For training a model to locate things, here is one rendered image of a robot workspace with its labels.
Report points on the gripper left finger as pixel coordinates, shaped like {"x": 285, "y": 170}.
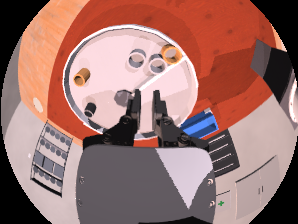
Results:
{"x": 120, "y": 134}

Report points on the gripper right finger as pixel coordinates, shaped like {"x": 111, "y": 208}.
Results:
{"x": 168, "y": 134}

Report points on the bronze bushing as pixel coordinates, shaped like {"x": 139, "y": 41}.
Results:
{"x": 83, "y": 73}
{"x": 173, "y": 60}

